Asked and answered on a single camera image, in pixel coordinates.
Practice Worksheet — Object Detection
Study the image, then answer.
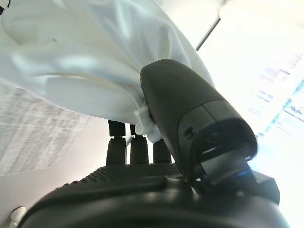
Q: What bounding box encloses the grey streaked area rug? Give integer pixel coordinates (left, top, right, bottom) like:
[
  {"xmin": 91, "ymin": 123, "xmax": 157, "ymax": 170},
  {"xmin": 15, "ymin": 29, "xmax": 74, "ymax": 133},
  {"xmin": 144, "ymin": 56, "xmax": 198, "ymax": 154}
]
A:
[{"xmin": 0, "ymin": 79, "xmax": 93, "ymax": 177}]

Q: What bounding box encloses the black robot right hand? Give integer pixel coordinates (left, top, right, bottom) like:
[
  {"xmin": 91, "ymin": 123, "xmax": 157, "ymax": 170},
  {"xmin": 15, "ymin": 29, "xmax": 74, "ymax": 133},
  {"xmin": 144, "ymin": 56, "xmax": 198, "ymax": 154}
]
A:
[{"xmin": 20, "ymin": 59, "xmax": 292, "ymax": 228}]

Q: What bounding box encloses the white garment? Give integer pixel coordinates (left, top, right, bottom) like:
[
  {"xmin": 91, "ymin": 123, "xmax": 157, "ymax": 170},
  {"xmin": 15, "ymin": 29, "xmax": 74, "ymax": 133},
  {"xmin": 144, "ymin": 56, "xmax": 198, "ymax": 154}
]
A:
[{"xmin": 0, "ymin": 0, "xmax": 216, "ymax": 143}]

